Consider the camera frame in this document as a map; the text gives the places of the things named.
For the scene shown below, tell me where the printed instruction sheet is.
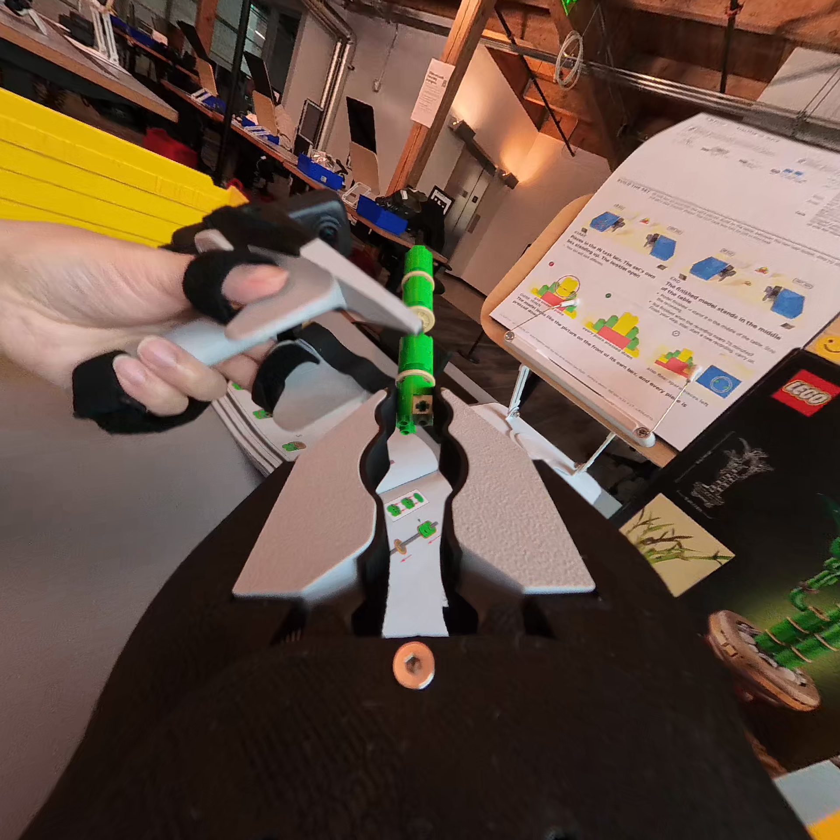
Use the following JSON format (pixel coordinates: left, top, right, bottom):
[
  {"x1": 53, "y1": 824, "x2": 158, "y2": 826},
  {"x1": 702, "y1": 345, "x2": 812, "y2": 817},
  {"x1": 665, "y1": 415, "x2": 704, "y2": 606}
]
[{"x1": 489, "y1": 113, "x2": 840, "y2": 454}]

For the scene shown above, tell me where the green bamboo stalk brick model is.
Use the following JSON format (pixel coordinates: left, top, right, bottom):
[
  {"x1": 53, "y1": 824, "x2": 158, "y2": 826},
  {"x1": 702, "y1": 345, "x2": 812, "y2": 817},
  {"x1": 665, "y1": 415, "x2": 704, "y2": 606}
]
[{"x1": 394, "y1": 244, "x2": 439, "y2": 435}]

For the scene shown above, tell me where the blue plastic bin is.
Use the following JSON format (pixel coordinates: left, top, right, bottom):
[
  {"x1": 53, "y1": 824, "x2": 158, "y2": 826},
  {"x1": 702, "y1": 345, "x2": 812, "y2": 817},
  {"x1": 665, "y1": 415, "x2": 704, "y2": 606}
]
[
  {"x1": 297, "y1": 154, "x2": 345, "y2": 191},
  {"x1": 356, "y1": 196, "x2": 408, "y2": 235}
]

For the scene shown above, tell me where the coiled white cable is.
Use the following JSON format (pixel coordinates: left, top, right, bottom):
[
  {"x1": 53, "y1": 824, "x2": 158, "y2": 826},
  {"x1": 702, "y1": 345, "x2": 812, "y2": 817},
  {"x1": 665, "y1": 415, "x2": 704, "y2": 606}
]
[{"x1": 554, "y1": 29, "x2": 585, "y2": 89}]

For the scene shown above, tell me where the person's left hand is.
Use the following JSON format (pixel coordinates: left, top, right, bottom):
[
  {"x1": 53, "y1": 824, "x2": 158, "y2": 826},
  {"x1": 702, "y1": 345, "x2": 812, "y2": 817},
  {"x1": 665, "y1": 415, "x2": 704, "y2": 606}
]
[{"x1": 0, "y1": 220, "x2": 291, "y2": 419}]

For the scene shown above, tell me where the black pole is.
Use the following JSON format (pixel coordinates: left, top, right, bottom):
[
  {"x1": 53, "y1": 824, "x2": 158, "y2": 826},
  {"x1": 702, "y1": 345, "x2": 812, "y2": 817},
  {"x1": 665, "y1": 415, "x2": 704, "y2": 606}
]
[{"x1": 217, "y1": 0, "x2": 255, "y2": 186}]

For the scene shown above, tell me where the white instruction booklet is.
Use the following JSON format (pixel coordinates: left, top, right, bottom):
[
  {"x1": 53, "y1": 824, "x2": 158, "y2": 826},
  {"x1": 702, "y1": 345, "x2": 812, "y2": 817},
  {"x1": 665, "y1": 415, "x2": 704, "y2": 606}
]
[{"x1": 213, "y1": 377, "x2": 500, "y2": 639}]

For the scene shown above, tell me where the long wooden workbench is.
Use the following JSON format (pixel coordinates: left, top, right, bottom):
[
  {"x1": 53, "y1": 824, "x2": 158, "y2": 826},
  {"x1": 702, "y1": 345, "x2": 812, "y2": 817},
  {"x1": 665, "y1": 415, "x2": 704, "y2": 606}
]
[{"x1": 0, "y1": 13, "x2": 179, "y2": 123}]

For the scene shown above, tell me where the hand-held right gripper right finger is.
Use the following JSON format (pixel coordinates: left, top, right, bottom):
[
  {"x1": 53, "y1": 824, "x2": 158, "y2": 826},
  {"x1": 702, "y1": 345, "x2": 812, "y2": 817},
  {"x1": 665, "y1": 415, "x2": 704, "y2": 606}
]
[{"x1": 438, "y1": 388, "x2": 598, "y2": 598}]

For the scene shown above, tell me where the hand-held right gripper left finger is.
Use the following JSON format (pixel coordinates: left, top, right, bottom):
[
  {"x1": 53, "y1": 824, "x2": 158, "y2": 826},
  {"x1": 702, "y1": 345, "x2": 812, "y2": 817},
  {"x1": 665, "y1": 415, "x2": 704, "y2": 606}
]
[{"x1": 231, "y1": 390, "x2": 396, "y2": 603}]

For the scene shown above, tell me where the white paper notice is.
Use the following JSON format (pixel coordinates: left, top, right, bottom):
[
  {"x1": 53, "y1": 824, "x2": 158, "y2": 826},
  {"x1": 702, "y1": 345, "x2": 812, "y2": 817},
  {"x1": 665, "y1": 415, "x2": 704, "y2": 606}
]
[{"x1": 410, "y1": 59, "x2": 455, "y2": 129}]

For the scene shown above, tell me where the wooden post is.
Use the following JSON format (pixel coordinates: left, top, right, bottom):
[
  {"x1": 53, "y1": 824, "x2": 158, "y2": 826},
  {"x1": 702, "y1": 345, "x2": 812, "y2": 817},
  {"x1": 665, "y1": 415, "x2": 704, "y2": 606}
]
[{"x1": 387, "y1": 0, "x2": 494, "y2": 196}]

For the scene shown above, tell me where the black toy brick box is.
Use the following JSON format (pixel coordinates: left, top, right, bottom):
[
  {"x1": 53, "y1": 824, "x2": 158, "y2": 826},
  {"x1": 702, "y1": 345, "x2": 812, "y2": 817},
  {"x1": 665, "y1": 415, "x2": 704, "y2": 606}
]
[{"x1": 617, "y1": 348, "x2": 840, "y2": 778}]

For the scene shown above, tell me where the white metal sheet stand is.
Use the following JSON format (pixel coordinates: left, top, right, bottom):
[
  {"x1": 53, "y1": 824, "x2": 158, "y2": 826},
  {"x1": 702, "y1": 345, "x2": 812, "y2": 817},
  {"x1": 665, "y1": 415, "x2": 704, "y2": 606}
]
[{"x1": 469, "y1": 364, "x2": 657, "y2": 519}]

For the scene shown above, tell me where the yellow plastic bin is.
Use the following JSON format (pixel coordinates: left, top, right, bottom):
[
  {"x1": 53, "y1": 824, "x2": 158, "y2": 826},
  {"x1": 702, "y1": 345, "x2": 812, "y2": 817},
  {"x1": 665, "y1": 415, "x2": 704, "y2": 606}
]
[{"x1": 0, "y1": 88, "x2": 249, "y2": 248}]

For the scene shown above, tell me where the wall lamp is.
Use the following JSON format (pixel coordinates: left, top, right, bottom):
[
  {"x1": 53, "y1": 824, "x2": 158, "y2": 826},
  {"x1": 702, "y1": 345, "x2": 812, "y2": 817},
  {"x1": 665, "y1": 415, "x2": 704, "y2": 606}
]
[{"x1": 449, "y1": 118, "x2": 519, "y2": 189}]

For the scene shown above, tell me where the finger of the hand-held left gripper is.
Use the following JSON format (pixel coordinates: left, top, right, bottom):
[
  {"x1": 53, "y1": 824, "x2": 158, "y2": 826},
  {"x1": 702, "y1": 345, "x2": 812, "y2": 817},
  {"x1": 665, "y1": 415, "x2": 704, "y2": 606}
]
[
  {"x1": 272, "y1": 354, "x2": 388, "y2": 432},
  {"x1": 298, "y1": 238, "x2": 425, "y2": 337}
]

